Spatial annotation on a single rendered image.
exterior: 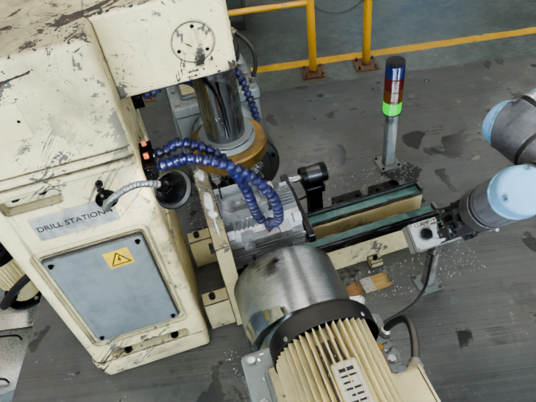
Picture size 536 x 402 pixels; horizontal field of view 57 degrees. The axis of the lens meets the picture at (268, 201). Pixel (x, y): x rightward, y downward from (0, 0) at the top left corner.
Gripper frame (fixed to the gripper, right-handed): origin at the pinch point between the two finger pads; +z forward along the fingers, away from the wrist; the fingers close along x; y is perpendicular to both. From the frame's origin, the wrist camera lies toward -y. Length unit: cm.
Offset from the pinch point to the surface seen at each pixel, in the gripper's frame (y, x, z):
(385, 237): 6.8, -4.2, 25.9
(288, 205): 34.0, -18.3, 9.3
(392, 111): -11, -42, 29
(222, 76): 44, -39, -27
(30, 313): 133, -23, 91
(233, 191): 46, -27, 11
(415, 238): 7.8, 0.0, 2.4
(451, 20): -180, -173, 231
